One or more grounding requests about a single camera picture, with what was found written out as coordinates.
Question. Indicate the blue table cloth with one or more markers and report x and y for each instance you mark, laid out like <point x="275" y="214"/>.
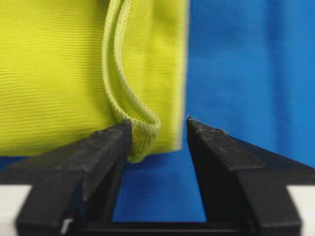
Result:
<point x="251" y="72"/>

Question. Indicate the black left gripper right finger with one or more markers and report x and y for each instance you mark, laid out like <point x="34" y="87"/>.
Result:
<point x="256" y="190"/>

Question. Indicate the yellow microfibre towel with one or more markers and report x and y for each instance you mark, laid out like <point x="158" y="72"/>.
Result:
<point x="70" y="67"/>

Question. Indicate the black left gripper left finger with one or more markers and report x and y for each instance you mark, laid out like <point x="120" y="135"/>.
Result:
<point x="44" y="194"/>

